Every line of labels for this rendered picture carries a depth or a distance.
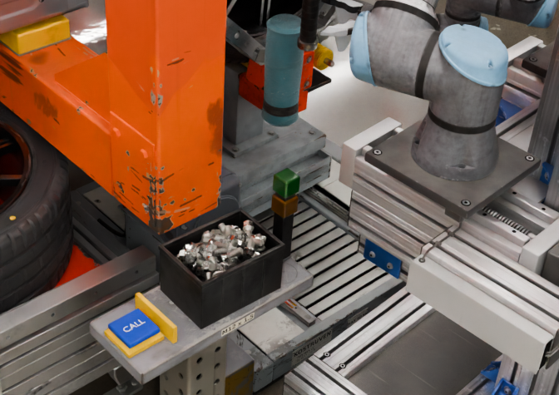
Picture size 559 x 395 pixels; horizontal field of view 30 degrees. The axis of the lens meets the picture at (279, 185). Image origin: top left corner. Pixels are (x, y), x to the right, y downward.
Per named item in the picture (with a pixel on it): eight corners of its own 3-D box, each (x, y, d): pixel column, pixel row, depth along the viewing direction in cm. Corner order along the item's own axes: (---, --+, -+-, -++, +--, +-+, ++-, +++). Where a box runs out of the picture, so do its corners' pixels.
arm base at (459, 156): (513, 157, 184) (525, 111, 178) (462, 192, 175) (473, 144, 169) (445, 121, 192) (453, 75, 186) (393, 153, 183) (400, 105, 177)
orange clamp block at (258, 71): (250, 46, 255) (244, 78, 260) (271, 59, 251) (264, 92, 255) (271, 41, 260) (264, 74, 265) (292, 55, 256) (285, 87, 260)
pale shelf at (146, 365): (259, 243, 223) (259, 232, 221) (314, 285, 213) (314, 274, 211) (89, 333, 199) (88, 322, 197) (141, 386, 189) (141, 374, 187)
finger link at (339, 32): (326, 59, 215) (362, 49, 220) (328, 34, 212) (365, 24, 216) (318, 52, 218) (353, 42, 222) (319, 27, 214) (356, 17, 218)
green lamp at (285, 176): (286, 182, 207) (287, 166, 205) (299, 192, 205) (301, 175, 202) (271, 190, 205) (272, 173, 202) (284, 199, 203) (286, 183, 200)
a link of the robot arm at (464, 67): (487, 135, 171) (502, 64, 163) (409, 112, 175) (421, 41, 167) (507, 101, 180) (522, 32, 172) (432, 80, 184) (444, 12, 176)
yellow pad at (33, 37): (39, 15, 243) (37, -4, 240) (72, 38, 235) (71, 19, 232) (-13, 32, 235) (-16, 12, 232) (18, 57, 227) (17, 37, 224)
